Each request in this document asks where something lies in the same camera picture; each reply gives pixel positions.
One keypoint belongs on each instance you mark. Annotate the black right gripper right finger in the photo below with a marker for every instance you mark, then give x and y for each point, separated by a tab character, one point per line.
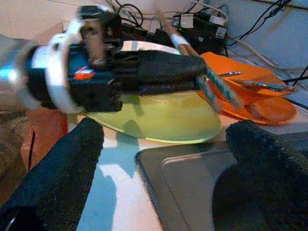
264	192

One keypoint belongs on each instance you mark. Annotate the white bowl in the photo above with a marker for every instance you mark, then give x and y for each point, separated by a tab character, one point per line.
149	47

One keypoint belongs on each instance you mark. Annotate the orange bowl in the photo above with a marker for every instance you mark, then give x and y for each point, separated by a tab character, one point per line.
255	96

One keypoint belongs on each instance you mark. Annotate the thin silver utensil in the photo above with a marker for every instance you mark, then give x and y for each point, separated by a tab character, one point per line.
231	73

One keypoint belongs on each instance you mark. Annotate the black power strip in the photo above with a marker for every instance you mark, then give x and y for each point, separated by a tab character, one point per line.
144	33

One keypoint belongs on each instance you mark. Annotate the gold metal spoon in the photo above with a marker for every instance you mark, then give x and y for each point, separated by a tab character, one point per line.
186	49

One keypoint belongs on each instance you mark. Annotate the patterned metal spoon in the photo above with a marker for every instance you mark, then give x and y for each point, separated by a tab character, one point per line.
264	86

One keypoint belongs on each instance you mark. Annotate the black labelled power adapter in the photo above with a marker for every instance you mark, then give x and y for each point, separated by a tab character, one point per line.
207	36

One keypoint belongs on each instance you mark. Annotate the orange plate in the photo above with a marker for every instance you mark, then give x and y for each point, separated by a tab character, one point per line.
269	113

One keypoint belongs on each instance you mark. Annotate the steel kitchen sink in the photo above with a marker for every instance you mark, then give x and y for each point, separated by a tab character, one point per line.
183	187

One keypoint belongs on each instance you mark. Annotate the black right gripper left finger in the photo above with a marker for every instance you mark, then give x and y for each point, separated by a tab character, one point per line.
53	187

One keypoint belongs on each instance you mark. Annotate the green plate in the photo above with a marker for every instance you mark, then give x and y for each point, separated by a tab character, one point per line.
168	120

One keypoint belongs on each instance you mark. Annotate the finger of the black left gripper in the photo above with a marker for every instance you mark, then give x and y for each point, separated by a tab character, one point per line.
166	84
163	63

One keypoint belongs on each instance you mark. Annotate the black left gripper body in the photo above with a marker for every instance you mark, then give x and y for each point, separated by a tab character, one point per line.
101	86

